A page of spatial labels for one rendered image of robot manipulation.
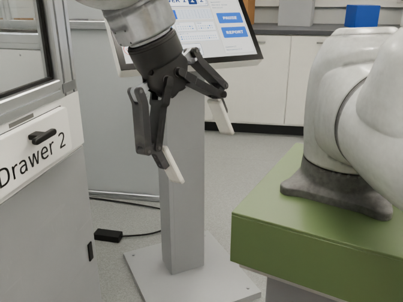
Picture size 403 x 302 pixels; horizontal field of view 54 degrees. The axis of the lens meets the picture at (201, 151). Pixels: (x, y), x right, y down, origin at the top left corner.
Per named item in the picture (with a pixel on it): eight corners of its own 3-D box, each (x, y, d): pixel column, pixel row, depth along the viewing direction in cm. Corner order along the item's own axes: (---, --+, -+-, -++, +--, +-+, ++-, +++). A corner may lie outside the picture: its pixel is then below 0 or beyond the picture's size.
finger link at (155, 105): (175, 77, 58) (167, 75, 57) (164, 153, 58) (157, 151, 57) (158, 78, 60) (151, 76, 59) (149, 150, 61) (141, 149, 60)
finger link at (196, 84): (161, 76, 61) (162, 68, 61) (209, 99, 69) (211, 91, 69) (177, 75, 58) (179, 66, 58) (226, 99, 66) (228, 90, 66)
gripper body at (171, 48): (153, 27, 61) (177, 79, 65) (113, 51, 57) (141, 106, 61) (186, 20, 56) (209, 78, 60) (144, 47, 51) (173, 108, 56)
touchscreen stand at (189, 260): (261, 297, 164) (279, 46, 126) (158, 334, 147) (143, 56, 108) (207, 235, 206) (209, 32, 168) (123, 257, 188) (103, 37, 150)
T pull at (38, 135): (57, 133, 85) (56, 127, 85) (36, 145, 79) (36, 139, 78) (42, 132, 86) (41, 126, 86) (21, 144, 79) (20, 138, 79)
